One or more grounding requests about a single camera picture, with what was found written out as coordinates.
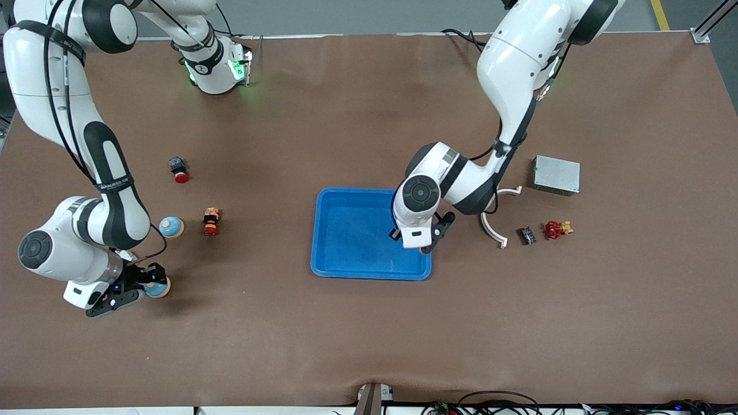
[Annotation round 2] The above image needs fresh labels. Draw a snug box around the blue plastic tray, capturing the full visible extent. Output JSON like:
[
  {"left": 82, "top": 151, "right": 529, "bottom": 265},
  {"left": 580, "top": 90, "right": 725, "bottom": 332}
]
[{"left": 310, "top": 187, "right": 433, "bottom": 281}]

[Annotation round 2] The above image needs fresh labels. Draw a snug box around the white curved plastic arc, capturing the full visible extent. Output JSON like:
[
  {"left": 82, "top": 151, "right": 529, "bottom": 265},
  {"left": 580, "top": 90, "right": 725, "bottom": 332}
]
[{"left": 481, "top": 184, "right": 523, "bottom": 249}]

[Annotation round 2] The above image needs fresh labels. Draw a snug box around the brown table cover sheet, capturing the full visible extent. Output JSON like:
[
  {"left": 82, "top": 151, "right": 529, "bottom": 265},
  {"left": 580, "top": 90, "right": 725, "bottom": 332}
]
[{"left": 0, "top": 32, "right": 738, "bottom": 409}]

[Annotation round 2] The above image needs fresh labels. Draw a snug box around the grey metal power supply box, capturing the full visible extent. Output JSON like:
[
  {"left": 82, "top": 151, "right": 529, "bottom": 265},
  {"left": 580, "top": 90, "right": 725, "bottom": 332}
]
[{"left": 532, "top": 155, "right": 581, "bottom": 197}]

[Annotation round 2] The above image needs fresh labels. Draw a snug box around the metal clamp bracket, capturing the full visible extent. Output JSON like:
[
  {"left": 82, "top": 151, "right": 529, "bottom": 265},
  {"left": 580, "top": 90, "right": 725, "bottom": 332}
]
[{"left": 355, "top": 383, "right": 396, "bottom": 415}]

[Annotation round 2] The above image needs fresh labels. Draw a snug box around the black looped cable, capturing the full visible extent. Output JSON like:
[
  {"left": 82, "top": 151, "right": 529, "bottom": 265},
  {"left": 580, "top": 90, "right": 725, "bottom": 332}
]
[{"left": 458, "top": 390, "right": 543, "bottom": 415}]

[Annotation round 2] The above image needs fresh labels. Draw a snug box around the black base cable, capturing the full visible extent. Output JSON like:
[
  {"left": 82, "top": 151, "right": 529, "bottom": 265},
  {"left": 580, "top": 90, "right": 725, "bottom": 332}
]
[{"left": 441, "top": 28, "right": 491, "bottom": 55}]

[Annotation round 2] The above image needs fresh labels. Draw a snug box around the black cable bundle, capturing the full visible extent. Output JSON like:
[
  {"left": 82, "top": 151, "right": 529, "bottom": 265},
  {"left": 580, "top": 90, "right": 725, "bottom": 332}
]
[{"left": 588, "top": 399, "right": 738, "bottom": 415}]

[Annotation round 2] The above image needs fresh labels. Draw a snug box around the aluminium frame profile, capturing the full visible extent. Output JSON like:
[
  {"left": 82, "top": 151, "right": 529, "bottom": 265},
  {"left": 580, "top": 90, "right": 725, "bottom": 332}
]
[{"left": 691, "top": 0, "right": 738, "bottom": 44}]

